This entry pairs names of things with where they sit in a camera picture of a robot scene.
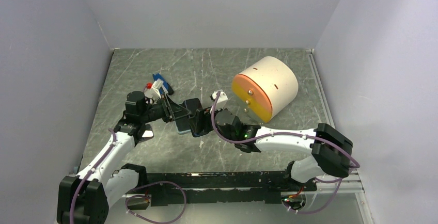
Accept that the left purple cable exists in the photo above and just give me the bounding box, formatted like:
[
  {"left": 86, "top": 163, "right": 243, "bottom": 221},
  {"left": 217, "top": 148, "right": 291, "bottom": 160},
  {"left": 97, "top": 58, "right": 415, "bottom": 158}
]
[{"left": 68, "top": 128, "right": 118, "bottom": 224}]

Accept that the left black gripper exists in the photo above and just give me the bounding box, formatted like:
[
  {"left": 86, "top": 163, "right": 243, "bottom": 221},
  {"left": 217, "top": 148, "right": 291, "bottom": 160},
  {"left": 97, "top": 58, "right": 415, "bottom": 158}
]
[{"left": 140, "top": 93, "right": 192, "bottom": 123}]

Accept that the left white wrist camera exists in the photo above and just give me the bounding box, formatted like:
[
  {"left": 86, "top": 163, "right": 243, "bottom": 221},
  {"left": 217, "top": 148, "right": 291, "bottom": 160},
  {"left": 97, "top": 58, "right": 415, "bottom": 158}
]
[{"left": 144, "top": 79, "right": 164, "bottom": 100}]

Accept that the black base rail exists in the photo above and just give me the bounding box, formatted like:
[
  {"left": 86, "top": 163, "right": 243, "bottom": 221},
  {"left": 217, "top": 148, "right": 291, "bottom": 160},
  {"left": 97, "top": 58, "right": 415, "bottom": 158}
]
[{"left": 129, "top": 171, "right": 317, "bottom": 206}]

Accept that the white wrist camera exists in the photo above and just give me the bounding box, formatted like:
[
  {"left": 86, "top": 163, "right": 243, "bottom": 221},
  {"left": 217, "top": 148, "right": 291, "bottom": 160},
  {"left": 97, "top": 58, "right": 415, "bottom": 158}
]
[
  {"left": 144, "top": 79, "right": 164, "bottom": 100},
  {"left": 210, "top": 90, "right": 228, "bottom": 110}
]

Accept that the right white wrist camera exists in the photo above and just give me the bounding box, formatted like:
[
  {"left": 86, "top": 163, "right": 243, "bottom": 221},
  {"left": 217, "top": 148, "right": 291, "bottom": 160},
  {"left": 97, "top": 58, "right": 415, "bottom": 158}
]
[{"left": 210, "top": 90, "right": 228, "bottom": 110}]

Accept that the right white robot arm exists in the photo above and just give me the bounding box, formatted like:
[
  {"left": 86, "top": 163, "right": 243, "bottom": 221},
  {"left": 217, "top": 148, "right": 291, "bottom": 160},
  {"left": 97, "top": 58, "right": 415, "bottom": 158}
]
[{"left": 188, "top": 108, "right": 359, "bottom": 190}]

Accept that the light blue phone case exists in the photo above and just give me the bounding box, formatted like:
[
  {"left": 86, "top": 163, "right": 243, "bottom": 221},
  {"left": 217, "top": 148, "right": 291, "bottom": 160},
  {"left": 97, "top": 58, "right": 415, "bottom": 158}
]
[{"left": 175, "top": 116, "right": 191, "bottom": 135}]

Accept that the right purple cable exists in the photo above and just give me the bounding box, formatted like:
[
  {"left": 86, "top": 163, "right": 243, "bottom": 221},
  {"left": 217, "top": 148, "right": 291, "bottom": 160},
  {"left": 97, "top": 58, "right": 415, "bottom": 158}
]
[{"left": 210, "top": 92, "right": 361, "bottom": 215}]

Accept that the purple edged glossy phone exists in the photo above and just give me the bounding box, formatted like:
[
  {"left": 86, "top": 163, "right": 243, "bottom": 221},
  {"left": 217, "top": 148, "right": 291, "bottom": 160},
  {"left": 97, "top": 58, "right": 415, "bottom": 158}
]
[{"left": 139, "top": 124, "right": 154, "bottom": 142}]

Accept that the purple cable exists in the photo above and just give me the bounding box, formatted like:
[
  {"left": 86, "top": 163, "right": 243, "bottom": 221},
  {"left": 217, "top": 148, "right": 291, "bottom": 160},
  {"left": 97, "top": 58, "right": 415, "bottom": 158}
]
[
  {"left": 210, "top": 92, "right": 361, "bottom": 215},
  {"left": 68, "top": 128, "right": 118, "bottom": 224}
]

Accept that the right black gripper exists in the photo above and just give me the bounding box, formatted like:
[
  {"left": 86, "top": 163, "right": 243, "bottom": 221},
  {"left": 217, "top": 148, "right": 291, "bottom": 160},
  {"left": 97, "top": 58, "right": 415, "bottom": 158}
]
[{"left": 187, "top": 102, "right": 236, "bottom": 144}]

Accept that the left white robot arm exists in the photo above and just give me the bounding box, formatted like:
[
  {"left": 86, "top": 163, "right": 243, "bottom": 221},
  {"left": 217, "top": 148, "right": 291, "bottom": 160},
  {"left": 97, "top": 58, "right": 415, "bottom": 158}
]
[{"left": 56, "top": 91, "right": 192, "bottom": 223}]

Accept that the cream and orange drum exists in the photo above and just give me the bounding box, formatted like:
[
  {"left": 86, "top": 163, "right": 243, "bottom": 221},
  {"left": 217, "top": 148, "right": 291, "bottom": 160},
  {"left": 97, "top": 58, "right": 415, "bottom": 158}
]
[{"left": 231, "top": 56, "right": 299, "bottom": 123}]

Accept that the blue clip tool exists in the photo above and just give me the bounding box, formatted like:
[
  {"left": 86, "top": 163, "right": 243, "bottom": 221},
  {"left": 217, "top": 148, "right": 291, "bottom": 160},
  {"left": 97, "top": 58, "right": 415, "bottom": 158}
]
[{"left": 152, "top": 73, "right": 174, "bottom": 95}]

